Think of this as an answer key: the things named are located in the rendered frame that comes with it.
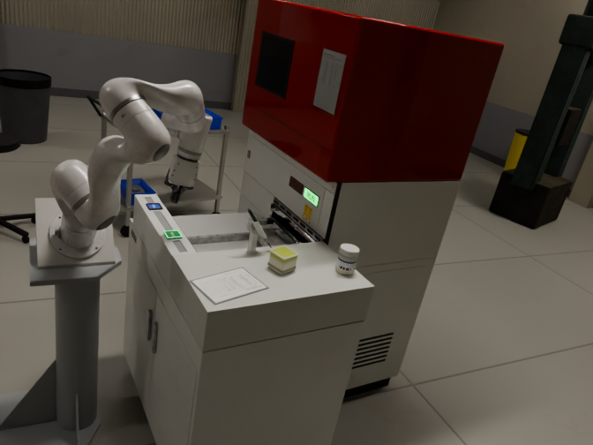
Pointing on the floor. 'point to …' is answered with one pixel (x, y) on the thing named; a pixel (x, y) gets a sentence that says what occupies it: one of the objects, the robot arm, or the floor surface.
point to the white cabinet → (229, 373)
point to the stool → (13, 214)
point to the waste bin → (25, 104)
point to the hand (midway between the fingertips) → (175, 197)
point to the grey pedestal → (62, 365)
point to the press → (551, 132)
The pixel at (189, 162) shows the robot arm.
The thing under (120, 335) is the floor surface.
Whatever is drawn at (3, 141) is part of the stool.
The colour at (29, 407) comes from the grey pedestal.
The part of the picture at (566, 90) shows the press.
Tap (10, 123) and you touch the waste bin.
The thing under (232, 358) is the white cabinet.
